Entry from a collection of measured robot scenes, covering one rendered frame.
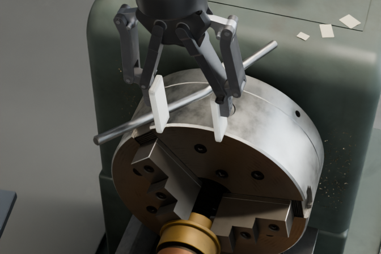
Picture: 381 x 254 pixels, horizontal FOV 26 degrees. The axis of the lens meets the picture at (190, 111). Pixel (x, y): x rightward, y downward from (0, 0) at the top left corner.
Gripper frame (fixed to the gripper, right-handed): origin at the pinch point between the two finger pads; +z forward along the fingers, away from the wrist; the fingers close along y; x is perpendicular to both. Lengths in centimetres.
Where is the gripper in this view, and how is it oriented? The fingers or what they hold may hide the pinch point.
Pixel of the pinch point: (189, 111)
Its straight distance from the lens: 98.3
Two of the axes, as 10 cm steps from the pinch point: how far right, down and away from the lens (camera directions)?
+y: 9.5, 1.3, -2.9
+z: 1.1, 7.1, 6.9
